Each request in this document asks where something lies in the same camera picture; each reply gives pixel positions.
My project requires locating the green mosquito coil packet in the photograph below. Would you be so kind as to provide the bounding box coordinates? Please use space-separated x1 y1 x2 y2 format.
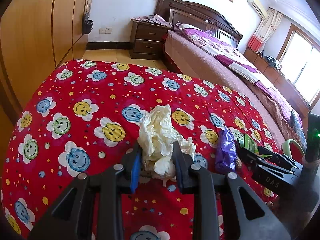
243 133 273 159

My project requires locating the purple plastic wrapper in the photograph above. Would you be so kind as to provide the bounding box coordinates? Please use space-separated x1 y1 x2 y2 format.
215 127 237 174

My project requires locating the white tissue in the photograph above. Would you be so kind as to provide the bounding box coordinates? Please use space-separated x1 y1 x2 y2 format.
137 105 196 183

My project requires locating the red bin with green rim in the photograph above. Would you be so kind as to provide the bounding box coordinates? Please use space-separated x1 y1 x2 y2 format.
281 139 305 164

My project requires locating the blue plaid pillow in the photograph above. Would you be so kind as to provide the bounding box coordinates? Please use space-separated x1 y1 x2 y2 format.
289 109 307 152

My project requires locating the red smiley flower tablecloth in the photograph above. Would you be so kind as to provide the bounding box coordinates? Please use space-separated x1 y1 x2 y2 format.
1 60 280 239

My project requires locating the low wooden window cabinet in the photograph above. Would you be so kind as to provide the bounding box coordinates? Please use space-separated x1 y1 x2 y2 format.
244 47 309 121

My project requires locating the clothes pile on cabinet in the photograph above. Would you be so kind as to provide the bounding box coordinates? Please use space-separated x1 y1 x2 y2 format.
264 56 281 71

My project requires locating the purple white quilt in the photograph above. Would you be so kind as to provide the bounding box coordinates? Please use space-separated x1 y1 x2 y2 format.
173 23 301 120

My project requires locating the wooden framed window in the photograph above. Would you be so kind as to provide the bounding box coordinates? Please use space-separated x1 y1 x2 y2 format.
277 24 319 109

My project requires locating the dark wooden bed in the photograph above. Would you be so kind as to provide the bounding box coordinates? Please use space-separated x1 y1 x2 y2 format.
155 0 308 144

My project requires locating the red white curtain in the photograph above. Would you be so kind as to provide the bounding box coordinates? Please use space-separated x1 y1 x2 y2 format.
247 7 284 53

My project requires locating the white air conditioner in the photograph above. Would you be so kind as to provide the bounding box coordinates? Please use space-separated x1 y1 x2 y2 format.
247 0 268 20

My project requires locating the dark wooden nightstand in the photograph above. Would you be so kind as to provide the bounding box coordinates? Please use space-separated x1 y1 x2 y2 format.
129 20 170 60

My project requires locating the folded cloth on nightstand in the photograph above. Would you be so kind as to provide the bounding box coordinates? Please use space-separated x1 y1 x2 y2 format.
131 14 172 28

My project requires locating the black bag hanging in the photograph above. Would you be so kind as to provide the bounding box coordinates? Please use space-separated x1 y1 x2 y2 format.
82 12 93 35

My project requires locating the wooden wardrobe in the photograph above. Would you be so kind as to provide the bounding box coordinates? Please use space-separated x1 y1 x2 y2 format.
0 0 97 126

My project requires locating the wall power socket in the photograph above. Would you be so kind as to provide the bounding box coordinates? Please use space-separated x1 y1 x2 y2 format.
99 28 113 34

